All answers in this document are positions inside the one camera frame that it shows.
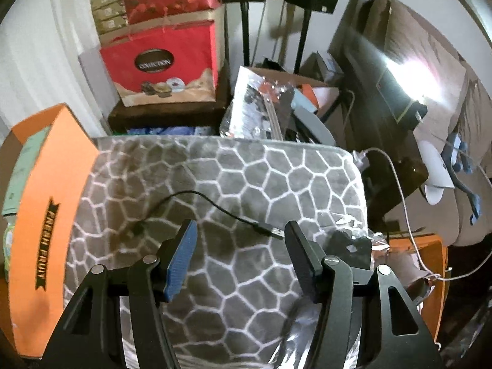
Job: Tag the green tissue pack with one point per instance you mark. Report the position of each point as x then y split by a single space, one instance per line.
27 161

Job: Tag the tan flat box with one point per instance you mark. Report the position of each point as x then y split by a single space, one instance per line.
109 13
111 26
107 2

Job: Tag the grey cardboard box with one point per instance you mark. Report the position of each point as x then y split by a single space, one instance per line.
96 73

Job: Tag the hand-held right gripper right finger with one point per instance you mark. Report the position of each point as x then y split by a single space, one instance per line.
303 263

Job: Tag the black glossy table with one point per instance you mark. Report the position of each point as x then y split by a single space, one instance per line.
369 84

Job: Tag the grey honeycomb pattern blanket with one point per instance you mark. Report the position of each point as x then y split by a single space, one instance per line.
250 180

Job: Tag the red collection gift box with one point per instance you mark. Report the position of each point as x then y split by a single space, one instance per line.
127 59

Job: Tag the white paper sheet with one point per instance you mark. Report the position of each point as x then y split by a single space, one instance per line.
434 169

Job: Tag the dark wooden stand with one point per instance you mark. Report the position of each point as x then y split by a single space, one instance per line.
169 115

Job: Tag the grey round lid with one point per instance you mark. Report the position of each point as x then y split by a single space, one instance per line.
315 127

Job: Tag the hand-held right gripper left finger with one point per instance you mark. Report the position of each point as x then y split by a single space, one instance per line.
181 261

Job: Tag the blue headset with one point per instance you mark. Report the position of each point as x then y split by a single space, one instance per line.
457 150

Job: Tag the clear plastic bag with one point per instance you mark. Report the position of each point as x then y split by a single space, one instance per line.
253 100

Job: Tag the blue plastic packaging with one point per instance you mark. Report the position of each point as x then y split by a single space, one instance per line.
169 130

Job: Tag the beige sofa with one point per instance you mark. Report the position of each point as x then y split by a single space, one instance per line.
434 50

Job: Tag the clear plastic wrapper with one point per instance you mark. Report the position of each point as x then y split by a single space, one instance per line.
374 238

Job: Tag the ribbon-print orange cardboard box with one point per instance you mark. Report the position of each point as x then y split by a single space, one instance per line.
46 184

